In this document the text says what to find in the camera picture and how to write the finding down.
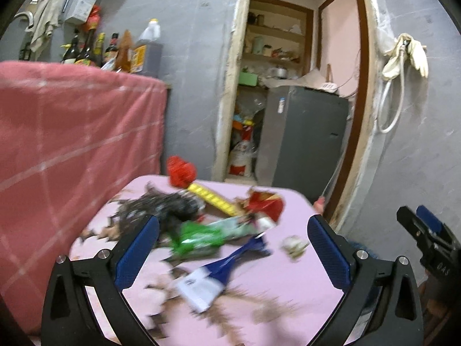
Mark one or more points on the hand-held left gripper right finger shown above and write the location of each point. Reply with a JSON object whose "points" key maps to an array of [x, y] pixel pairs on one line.
{"points": [[329, 252]]}

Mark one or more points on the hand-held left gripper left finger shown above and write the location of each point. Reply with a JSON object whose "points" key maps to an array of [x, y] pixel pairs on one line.
{"points": [[138, 250]]}

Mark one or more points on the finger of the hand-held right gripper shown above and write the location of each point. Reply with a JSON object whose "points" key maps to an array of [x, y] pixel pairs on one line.
{"points": [[414, 227], [430, 220]]}

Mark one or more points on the white ribbon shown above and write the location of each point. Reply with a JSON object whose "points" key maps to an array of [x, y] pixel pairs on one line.
{"points": [[293, 247]]}

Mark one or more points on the yellow and red packet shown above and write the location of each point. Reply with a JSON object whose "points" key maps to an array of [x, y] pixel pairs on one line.
{"points": [[212, 196]]}

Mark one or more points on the pink plastic object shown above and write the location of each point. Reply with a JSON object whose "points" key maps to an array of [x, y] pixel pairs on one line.
{"points": [[319, 203]]}

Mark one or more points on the pile of black shreds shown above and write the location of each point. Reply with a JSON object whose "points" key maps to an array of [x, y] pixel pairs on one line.
{"points": [[162, 205]]}

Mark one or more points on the green plastic packet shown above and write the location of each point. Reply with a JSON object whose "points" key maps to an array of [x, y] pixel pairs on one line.
{"points": [[198, 238]]}

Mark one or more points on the red packet with yellow stripes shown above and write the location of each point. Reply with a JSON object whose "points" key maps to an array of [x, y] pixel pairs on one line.
{"points": [[264, 205]]}

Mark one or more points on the scattered brown scraps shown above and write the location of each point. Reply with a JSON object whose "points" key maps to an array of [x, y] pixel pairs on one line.
{"points": [[266, 304]]}

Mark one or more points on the blue and white packet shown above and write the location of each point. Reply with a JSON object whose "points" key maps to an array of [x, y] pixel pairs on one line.
{"points": [[223, 266]]}

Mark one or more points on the red mesh bag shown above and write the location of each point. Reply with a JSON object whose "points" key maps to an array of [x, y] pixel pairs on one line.
{"points": [[180, 171]]}

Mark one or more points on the grey washing machine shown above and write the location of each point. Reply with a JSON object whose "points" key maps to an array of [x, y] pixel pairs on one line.
{"points": [[306, 137]]}

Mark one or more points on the white and red sack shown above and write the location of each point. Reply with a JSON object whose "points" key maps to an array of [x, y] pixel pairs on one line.
{"points": [[241, 156]]}

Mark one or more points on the pink checkered cloth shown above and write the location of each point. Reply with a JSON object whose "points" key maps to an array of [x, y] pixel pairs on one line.
{"points": [[72, 133]]}

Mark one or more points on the orange plastic item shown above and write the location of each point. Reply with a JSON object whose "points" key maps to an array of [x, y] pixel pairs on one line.
{"points": [[239, 124]]}

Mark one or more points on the clear plastic bag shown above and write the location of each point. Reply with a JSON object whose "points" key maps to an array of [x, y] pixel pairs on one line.
{"points": [[252, 104]]}

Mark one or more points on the brown cardboard sheet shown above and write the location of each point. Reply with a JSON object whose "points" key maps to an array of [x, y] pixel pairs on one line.
{"points": [[306, 79]]}

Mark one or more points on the metal pot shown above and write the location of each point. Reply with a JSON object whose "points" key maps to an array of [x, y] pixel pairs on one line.
{"points": [[279, 72]]}

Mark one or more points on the green plastic box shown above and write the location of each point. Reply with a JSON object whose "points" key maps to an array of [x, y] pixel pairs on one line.
{"points": [[248, 78]]}

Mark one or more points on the large jug with white cap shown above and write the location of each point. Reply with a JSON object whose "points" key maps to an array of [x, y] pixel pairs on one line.
{"points": [[147, 56]]}

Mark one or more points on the pink door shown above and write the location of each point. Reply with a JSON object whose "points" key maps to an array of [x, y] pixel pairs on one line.
{"points": [[340, 43]]}

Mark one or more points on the red cap sauce bottle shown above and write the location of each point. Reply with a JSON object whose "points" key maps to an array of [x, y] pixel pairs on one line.
{"points": [[111, 51]]}

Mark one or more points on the yellow label bottle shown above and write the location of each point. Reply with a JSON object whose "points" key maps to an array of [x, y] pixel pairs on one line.
{"points": [[99, 47]]}

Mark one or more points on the dark sauce bottle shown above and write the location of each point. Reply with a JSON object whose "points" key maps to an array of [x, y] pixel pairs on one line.
{"points": [[74, 50], [87, 48]]}

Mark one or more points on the mint green canister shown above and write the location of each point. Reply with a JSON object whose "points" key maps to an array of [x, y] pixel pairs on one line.
{"points": [[257, 45]]}

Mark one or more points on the small dark glass bottle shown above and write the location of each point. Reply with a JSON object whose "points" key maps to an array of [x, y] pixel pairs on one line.
{"points": [[25, 51]]}

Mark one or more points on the red hanging ornament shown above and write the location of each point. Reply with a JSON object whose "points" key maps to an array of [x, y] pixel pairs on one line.
{"points": [[94, 16]]}

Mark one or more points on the beige hanging cloth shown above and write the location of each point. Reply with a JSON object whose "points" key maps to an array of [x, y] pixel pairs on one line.
{"points": [[45, 18]]}

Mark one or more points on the white cardboard box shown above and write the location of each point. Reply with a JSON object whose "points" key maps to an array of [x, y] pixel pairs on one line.
{"points": [[77, 7]]}

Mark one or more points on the curved metal faucet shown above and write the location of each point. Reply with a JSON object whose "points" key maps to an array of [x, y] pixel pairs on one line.
{"points": [[26, 17]]}

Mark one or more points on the wooden door frame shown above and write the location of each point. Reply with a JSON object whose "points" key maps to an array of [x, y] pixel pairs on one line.
{"points": [[230, 79]]}

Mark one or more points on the wooden wall shelves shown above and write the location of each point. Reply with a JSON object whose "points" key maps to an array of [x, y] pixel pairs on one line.
{"points": [[273, 32]]}

